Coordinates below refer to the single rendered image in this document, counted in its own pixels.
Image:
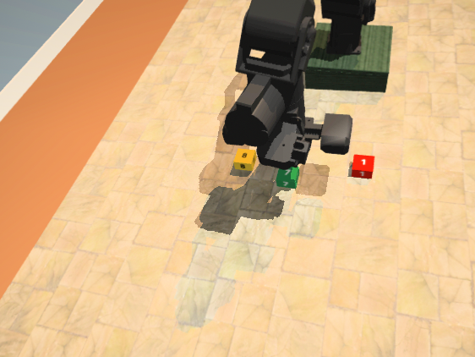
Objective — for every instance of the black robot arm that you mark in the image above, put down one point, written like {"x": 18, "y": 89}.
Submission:
{"x": 284, "y": 30}

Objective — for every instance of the red block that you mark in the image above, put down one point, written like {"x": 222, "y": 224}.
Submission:
{"x": 362, "y": 166}

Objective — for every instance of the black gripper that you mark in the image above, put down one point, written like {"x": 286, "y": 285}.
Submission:
{"x": 335, "y": 132}

